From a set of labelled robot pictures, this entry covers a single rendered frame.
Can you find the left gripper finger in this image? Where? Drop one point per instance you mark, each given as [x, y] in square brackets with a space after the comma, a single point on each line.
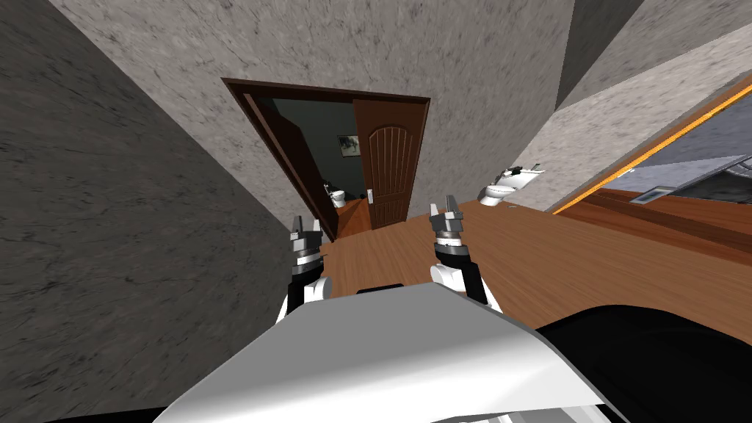
[316, 227]
[298, 225]

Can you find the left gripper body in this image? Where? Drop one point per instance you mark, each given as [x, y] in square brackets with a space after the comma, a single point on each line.
[306, 241]

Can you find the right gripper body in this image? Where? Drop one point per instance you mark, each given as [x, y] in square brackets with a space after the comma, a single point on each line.
[446, 224]

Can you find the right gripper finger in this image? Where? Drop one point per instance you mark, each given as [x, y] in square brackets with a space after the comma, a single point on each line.
[434, 210]
[452, 204]

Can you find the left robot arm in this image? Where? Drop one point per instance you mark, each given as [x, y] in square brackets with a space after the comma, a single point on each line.
[305, 282]

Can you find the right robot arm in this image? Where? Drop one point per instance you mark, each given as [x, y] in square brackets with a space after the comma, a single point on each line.
[646, 364]

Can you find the small white toilet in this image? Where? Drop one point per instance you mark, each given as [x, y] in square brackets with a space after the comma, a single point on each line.
[338, 197]

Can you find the brown wooden door leaf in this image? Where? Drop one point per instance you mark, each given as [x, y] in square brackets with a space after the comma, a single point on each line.
[390, 164]

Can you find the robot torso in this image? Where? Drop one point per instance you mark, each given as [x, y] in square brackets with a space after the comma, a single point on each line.
[388, 352]

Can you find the framed wall picture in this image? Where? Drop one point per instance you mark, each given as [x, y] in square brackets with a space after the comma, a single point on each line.
[348, 146]

